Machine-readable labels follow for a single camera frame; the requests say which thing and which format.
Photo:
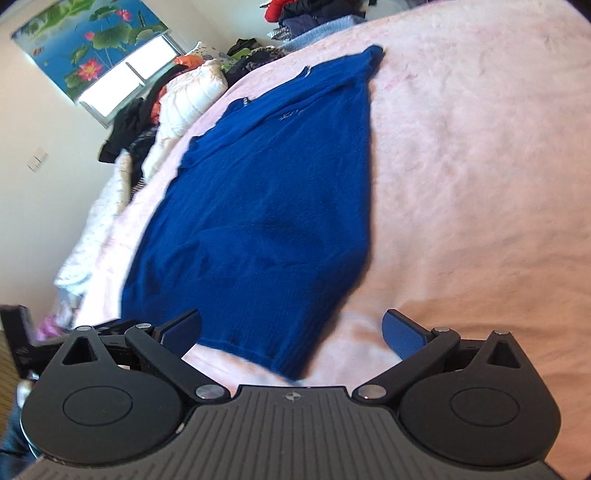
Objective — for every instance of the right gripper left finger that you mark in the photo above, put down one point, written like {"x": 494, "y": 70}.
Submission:
{"x": 160, "y": 350}

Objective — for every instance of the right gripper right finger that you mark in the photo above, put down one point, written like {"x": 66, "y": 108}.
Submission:
{"x": 423, "y": 353}

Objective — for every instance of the blue knit sweater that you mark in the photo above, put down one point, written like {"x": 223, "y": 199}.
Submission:
{"x": 266, "y": 226}

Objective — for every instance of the dark clothes pile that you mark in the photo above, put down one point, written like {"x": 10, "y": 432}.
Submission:
{"x": 243, "y": 22}

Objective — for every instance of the white patterned quilt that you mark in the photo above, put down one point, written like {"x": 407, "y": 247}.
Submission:
{"x": 78, "y": 268}

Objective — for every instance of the black jacket on bed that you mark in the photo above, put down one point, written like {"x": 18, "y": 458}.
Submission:
{"x": 134, "y": 118}

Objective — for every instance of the white puffer jacket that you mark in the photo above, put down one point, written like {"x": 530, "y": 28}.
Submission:
{"x": 181, "y": 108}

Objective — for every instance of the window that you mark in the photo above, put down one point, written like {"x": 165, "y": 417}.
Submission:
{"x": 129, "y": 79}

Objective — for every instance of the orange garment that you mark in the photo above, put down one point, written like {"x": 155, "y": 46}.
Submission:
{"x": 180, "y": 78}

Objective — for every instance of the lotus flower roller blind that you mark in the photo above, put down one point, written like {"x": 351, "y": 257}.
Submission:
{"x": 76, "y": 42}

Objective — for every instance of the light blue knit blanket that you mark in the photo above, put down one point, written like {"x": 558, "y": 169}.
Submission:
{"x": 321, "y": 32}

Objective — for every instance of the red garment on pile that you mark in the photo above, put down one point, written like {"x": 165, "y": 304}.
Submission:
{"x": 274, "y": 9}

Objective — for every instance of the white wall switch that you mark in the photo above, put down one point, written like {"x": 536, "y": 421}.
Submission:
{"x": 37, "y": 159}

